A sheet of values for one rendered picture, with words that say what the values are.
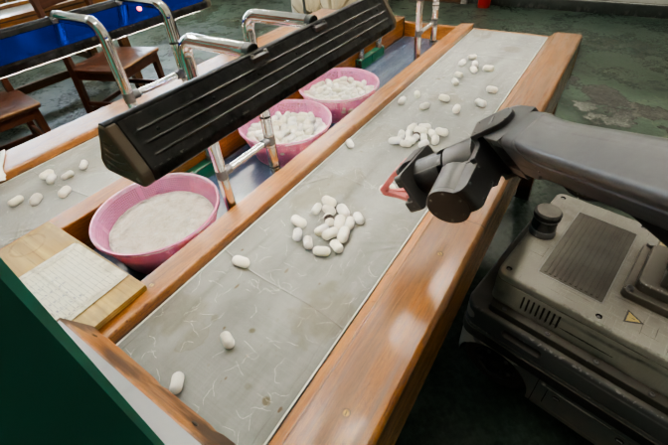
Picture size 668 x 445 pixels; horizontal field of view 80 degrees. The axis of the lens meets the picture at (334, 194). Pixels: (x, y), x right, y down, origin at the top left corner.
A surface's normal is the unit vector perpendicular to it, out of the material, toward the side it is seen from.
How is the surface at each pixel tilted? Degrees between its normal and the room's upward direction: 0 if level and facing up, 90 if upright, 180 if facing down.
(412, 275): 0
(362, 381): 0
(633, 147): 41
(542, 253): 0
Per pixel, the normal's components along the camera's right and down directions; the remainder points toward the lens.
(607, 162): -0.73, -0.65
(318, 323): -0.07, -0.78
